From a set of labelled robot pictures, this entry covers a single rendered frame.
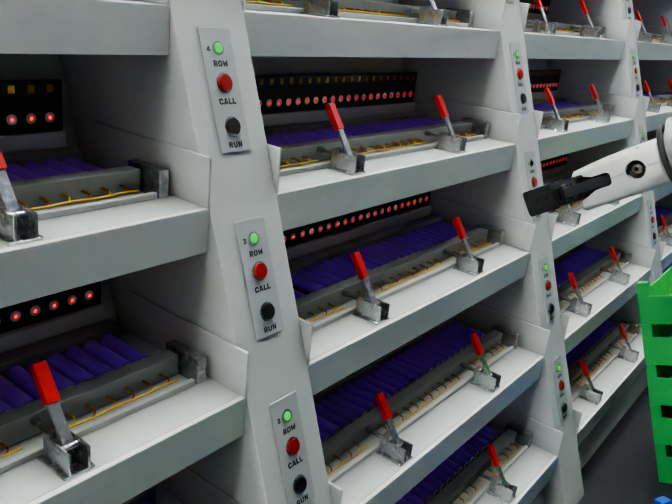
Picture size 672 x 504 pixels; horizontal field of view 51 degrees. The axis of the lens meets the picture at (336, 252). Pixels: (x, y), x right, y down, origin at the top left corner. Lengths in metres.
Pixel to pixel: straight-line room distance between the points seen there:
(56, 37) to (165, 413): 0.34
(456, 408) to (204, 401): 0.49
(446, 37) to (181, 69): 0.52
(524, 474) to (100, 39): 0.99
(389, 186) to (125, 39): 0.41
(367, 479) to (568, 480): 0.60
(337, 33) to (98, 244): 0.42
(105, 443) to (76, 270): 0.15
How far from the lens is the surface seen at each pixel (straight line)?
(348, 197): 0.85
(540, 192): 0.89
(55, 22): 0.64
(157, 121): 0.73
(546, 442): 1.38
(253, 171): 0.73
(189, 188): 0.70
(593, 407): 1.58
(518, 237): 1.27
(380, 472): 0.94
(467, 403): 1.11
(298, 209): 0.78
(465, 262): 1.11
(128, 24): 0.67
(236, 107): 0.72
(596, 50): 1.74
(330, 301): 0.91
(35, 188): 0.66
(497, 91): 1.27
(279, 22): 0.81
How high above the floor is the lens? 0.72
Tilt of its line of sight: 7 degrees down
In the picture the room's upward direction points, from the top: 10 degrees counter-clockwise
